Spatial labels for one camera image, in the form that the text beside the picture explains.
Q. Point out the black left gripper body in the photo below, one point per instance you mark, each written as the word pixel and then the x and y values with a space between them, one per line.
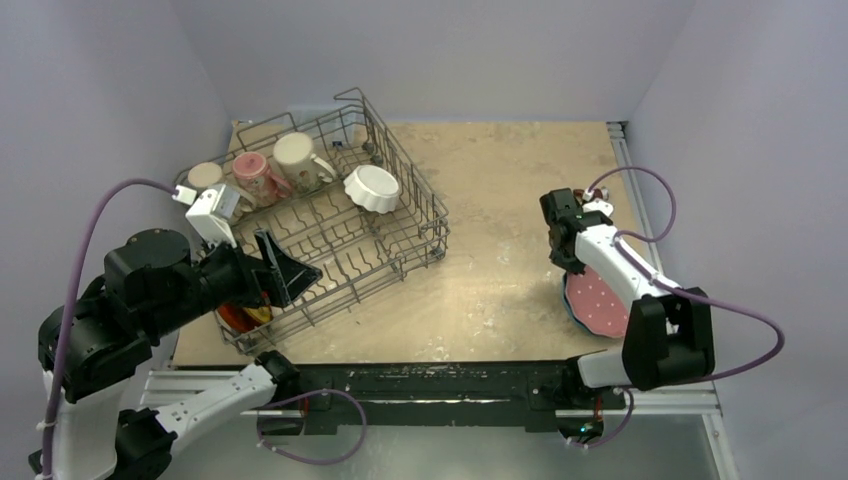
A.
pixel 231 274

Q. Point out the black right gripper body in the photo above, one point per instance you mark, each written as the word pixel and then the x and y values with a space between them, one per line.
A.
pixel 560 216

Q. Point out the red-orange plate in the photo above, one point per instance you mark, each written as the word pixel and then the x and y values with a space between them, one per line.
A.
pixel 237 318

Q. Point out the yellow plate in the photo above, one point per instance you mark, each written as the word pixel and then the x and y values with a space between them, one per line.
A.
pixel 261 315

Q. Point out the pink polka dot plate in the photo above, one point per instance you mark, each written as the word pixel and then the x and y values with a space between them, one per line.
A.
pixel 596 305

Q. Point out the beige mug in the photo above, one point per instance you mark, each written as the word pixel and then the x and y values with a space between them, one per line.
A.
pixel 206 174

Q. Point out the white floral mug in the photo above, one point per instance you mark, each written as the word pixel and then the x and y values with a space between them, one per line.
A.
pixel 296 157

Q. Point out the pink patterned mug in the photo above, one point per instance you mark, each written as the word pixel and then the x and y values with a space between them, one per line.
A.
pixel 253 173

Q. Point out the white bowl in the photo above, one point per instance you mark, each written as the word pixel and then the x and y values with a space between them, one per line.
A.
pixel 372 188

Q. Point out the blue plate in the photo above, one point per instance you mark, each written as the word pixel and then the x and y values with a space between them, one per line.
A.
pixel 569 309

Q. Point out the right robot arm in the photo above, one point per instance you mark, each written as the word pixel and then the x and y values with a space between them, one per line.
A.
pixel 668 335

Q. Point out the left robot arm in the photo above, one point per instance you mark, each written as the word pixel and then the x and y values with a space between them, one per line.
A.
pixel 151 287

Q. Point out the small red-capped object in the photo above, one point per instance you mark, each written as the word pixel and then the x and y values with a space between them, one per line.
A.
pixel 596 193

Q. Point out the clear plastic container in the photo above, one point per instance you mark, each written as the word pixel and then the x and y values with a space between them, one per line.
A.
pixel 333 125

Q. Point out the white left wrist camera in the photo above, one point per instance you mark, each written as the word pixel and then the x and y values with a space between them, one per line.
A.
pixel 209 212

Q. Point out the grey wire dish rack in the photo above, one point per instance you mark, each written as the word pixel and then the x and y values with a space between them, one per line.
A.
pixel 359 252

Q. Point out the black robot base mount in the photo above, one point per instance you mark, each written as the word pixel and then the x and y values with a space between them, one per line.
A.
pixel 534 395

